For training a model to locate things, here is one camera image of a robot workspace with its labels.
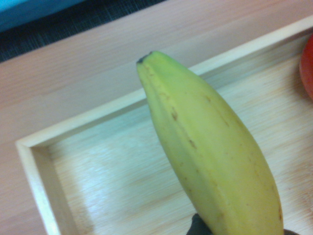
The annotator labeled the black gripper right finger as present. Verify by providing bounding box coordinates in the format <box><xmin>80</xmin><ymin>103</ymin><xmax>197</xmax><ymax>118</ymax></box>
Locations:
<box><xmin>283</xmin><ymin>229</ymin><xmax>313</xmax><ymax>235</ymax></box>

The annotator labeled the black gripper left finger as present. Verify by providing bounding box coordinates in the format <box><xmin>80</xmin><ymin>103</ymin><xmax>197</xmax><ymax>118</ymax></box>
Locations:
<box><xmin>187</xmin><ymin>213</ymin><xmax>214</xmax><ymax>235</ymax></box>

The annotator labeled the yellow banana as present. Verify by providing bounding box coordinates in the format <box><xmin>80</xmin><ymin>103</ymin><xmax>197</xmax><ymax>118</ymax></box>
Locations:
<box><xmin>136</xmin><ymin>50</ymin><xmax>284</xmax><ymax>235</ymax></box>

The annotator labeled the light wooden tray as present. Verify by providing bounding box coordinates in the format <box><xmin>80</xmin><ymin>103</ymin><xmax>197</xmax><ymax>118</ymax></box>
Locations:
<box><xmin>15</xmin><ymin>14</ymin><xmax>313</xmax><ymax>235</ymax></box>

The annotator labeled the red apple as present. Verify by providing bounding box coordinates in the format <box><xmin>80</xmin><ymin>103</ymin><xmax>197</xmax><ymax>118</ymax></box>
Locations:
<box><xmin>298</xmin><ymin>34</ymin><xmax>313</xmax><ymax>100</ymax></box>

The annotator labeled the brown wooden coffee table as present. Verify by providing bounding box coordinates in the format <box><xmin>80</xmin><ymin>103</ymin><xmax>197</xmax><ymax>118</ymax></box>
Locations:
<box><xmin>0</xmin><ymin>0</ymin><xmax>313</xmax><ymax>235</ymax></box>

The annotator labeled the light blue sofa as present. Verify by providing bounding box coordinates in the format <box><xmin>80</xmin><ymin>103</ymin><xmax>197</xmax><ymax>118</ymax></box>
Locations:
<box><xmin>0</xmin><ymin>0</ymin><xmax>106</xmax><ymax>34</ymax></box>

